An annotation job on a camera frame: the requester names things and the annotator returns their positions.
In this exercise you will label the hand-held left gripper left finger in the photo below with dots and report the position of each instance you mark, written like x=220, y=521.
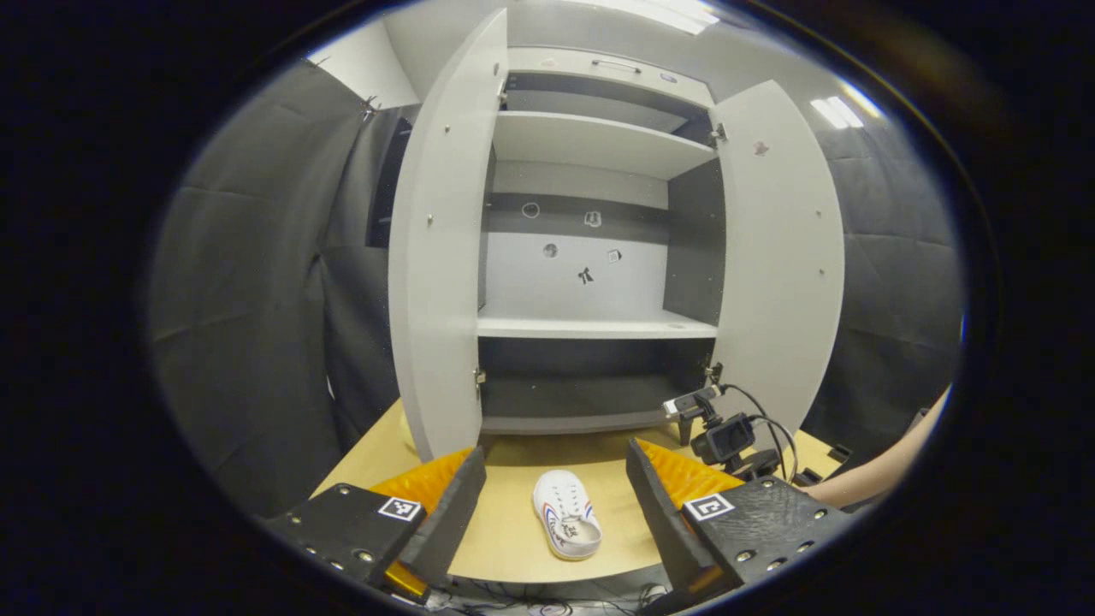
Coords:
x=453, y=522

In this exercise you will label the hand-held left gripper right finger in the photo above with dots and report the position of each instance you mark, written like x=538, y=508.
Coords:
x=663, y=522

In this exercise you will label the white striped shoe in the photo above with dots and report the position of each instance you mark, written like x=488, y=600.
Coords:
x=560, y=505

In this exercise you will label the white shoe cabinet door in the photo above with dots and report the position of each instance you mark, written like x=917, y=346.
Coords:
x=440, y=257
x=778, y=257

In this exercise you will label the white shoe cabinet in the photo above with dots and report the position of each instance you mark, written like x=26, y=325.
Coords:
x=590, y=141

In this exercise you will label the small black block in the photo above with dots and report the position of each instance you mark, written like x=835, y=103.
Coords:
x=840, y=453

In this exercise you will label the black backdrop cloth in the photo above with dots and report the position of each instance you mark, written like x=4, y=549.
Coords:
x=359, y=342
x=248, y=299
x=898, y=299

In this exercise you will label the ceiling light panel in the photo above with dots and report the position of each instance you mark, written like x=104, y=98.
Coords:
x=837, y=111
x=667, y=13

